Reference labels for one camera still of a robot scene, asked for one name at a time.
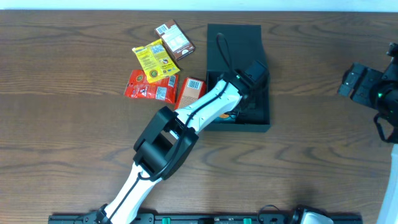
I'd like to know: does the black open gift box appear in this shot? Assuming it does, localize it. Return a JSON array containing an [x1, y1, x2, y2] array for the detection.
[[205, 24, 271, 133]]

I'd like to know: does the orange snack box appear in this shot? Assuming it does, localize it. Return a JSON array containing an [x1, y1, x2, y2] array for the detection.
[[174, 78, 206, 110]]

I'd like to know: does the brown snack box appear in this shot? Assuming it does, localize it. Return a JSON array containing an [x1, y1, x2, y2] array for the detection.
[[155, 19, 196, 61]]

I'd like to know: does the teal cookies box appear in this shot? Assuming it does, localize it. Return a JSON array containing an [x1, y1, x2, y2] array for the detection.
[[214, 113, 237, 123]]

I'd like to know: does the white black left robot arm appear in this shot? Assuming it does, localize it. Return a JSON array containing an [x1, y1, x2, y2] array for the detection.
[[95, 75, 269, 223]]

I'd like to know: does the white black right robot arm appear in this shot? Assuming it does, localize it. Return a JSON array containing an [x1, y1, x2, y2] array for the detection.
[[338, 42, 397, 224]]

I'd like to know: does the red candy bag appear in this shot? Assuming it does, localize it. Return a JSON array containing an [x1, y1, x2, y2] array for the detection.
[[124, 70, 178, 104]]

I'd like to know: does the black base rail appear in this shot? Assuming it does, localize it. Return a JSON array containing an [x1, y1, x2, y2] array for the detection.
[[48, 205, 363, 224]]

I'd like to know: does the yellow candy bag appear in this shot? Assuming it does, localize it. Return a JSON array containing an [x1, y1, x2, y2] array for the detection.
[[132, 39, 180, 83]]

